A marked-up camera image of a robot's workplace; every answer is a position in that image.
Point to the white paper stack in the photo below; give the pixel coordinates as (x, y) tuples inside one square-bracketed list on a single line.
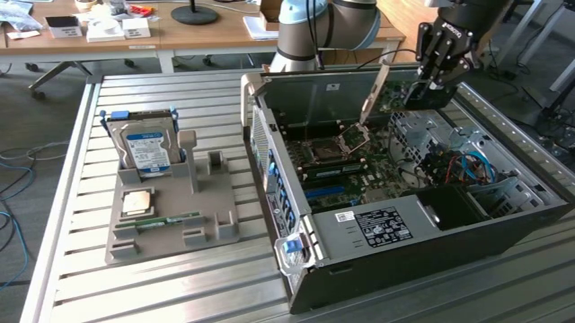
[(258, 30)]

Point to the green RAM stick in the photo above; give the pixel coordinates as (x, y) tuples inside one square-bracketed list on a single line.
[(166, 220)]

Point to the wooden desk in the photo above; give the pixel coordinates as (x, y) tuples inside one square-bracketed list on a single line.
[(215, 37), (36, 45)]

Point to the grey parts rack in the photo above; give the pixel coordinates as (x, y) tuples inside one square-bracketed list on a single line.
[(179, 208)]

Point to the white paper card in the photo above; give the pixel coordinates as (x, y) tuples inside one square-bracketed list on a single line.
[(23, 35)]

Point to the CPU socket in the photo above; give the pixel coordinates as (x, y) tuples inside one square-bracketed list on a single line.
[(327, 150)]

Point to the black lamp base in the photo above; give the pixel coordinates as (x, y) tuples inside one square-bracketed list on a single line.
[(195, 16)]

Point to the open black PC case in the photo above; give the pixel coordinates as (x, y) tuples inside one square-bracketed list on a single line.
[(405, 269)]

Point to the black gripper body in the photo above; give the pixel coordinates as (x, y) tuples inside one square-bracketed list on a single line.
[(454, 43)]

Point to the white labelled box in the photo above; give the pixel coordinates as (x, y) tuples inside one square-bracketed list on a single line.
[(137, 28)]

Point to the green motherboard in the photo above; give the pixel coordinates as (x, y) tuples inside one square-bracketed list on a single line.
[(382, 175)]

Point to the hard disk with blue carrier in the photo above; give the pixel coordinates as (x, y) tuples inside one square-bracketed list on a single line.
[(143, 148)]

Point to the red plastic object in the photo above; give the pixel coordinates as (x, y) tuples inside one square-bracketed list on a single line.
[(142, 10)]

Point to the silver CPU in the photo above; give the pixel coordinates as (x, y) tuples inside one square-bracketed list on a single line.
[(137, 202)]

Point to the green expansion card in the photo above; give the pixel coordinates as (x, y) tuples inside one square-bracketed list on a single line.
[(427, 99)]

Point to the labelled RAM stick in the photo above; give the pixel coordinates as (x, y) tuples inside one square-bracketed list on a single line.
[(334, 171)]

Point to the white box with black inside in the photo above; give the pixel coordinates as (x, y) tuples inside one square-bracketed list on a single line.
[(64, 28)]

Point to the white table frame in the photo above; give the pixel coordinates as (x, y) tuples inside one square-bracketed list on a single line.
[(517, 30)]

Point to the clear plastic bag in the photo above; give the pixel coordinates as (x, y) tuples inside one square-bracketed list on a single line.
[(18, 15)]

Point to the grey chipset heatsink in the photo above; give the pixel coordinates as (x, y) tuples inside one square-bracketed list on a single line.
[(379, 196)]

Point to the grey power supply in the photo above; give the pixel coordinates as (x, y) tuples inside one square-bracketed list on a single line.
[(333, 235)]

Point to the tape roll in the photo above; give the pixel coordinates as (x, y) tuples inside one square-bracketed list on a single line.
[(86, 4)]

